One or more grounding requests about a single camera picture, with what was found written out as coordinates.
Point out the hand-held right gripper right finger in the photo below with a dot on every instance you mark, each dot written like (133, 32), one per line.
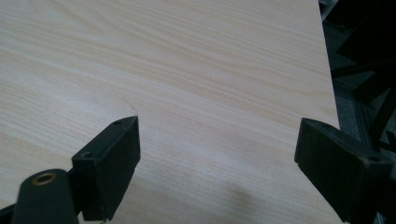
(339, 168)

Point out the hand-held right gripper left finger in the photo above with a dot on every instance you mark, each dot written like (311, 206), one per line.
(106, 168)

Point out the black metal stand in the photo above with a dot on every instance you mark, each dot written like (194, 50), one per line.
(370, 46)

